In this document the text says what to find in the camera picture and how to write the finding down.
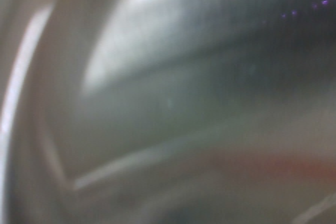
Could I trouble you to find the silver metal plate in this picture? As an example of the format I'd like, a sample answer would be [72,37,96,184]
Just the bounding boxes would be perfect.
[0,0,336,224]

